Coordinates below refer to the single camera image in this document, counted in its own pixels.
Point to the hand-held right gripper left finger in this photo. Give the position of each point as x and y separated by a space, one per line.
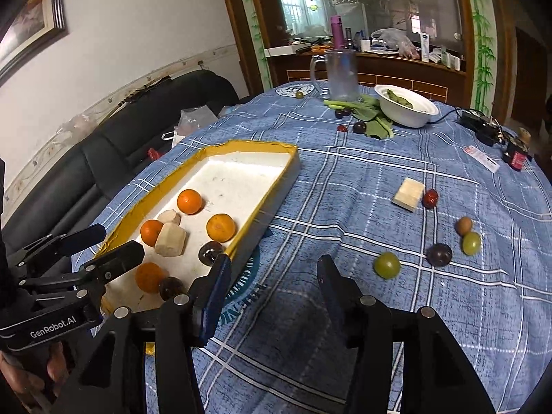
215 293

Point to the brown longan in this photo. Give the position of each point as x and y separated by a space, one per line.
464 225

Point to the green leaves in bowl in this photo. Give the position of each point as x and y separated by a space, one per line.
399 97

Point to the small red packet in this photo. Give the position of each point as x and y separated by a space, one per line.
154 154

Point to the person's left hand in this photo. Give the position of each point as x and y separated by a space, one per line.
26 371

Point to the glossy dark purple plum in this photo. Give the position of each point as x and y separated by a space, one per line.
211 252

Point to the green leafy vegetable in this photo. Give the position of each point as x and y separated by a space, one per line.
368 112

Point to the white foam tray yellow tape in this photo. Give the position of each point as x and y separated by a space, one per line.
233 181

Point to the clear plastic bag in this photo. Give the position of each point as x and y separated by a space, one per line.
196 120

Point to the large dark purple plum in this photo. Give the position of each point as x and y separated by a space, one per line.
439 253

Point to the small dark purple plum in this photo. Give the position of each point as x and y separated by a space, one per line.
171 288

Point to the white tube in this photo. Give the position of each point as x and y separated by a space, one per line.
425 47

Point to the black and red box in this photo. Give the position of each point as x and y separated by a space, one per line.
516 155

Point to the large smooth orange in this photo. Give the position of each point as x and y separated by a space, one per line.
149 277

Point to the black power strip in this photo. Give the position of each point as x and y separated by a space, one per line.
476 127

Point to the pale fibrous block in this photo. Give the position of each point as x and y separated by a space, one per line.
408 194

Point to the white bowl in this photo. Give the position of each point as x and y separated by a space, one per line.
409 114

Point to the small beige fibrous chunk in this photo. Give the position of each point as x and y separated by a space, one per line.
169 217

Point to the black leather sofa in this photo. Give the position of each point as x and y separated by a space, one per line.
108 151

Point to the red jujube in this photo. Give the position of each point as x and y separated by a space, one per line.
430 198

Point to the purple bottle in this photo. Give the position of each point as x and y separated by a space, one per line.
336 32

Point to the blue plaid tablecloth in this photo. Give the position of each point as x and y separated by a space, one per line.
345 189

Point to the dimpled mandarin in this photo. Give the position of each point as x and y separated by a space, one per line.
189 201

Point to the small yellowish mandarin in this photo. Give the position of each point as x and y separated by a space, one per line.
221 227

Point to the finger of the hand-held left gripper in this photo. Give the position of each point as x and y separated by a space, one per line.
86 235
120 258

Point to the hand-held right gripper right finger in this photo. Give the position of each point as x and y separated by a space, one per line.
330 287

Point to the large green plum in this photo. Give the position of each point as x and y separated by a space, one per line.
387 265

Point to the framed wall picture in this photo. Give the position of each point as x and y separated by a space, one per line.
30 21

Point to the white plastic bag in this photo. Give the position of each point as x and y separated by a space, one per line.
394 41

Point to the white and red tag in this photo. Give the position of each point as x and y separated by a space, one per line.
481 158

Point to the large beige fibrous chunk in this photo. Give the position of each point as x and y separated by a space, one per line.
171 240

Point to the deep orange navel orange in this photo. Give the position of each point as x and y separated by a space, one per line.
152 232

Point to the dark purple grape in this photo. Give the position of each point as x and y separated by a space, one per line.
359 127

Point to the wooden sideboard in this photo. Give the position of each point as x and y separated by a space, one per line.
293 71

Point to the wooden framed mirror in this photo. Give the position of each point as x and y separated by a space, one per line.
233 17

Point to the clear plastic pitcher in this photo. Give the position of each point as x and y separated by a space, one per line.
340 77

